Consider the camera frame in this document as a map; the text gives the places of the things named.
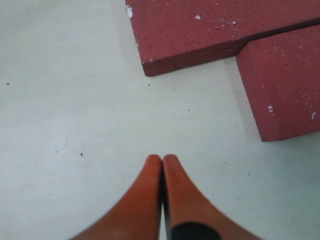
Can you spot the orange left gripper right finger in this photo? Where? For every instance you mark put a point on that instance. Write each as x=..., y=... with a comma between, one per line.
x=189, y=214

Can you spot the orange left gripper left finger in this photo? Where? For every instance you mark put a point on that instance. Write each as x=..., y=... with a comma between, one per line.
x=137, y=215

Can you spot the red brick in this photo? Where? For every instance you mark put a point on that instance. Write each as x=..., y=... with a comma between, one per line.
x=281, y=77
x=175, y=34

